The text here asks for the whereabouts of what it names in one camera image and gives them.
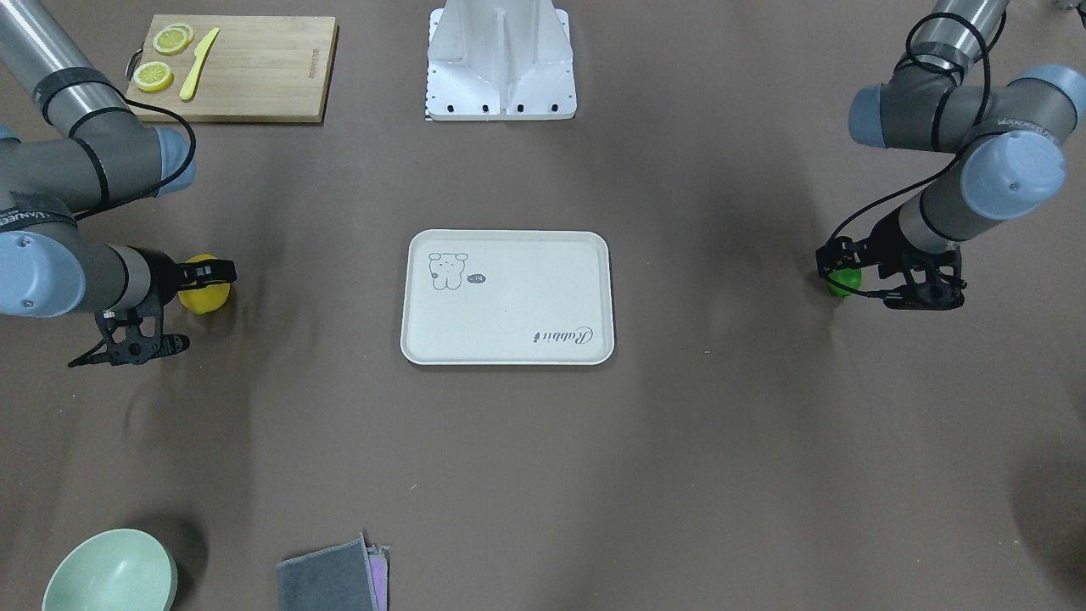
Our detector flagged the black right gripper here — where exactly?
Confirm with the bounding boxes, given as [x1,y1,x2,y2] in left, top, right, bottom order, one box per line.
[67,249,238,368]

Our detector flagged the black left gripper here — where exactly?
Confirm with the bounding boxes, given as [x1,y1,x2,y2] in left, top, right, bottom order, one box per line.
[817,206,967,311]

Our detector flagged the green lime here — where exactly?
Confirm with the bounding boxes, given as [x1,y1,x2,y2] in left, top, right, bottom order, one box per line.
[826,268,864,300]

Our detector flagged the yellow lemon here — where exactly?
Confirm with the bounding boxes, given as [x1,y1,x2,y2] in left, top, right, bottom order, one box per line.
[177,283,232,316]

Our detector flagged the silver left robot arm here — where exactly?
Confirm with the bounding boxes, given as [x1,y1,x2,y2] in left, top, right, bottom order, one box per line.
[815,1,1085,311]

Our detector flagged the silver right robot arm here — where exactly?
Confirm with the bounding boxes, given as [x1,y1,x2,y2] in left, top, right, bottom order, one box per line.
[1,1,237,367]

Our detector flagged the white rabbit tray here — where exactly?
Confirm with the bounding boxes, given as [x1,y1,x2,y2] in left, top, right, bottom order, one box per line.
[400,229,614,365]

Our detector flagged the yellow plastic knife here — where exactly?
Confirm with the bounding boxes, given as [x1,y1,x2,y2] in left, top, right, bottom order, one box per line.
[178,27,220,102]

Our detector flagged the lemon slice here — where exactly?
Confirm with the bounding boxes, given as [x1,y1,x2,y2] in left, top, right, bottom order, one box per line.
[168,22,194,43]
[131,61,175,93]
[152,26,190,58]

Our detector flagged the wooden cutting board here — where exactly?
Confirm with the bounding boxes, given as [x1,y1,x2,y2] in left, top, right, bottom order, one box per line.
[126,14,339,124]

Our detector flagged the mint green bowl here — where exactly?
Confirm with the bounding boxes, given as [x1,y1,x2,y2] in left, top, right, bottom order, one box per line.
[40,529,179,610]

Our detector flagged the grey folded cloth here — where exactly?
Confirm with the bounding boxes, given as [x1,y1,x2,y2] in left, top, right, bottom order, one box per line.
[276,535,390,610]

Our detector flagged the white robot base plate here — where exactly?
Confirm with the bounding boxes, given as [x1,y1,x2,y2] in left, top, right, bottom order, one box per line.
[424,1,578,120]

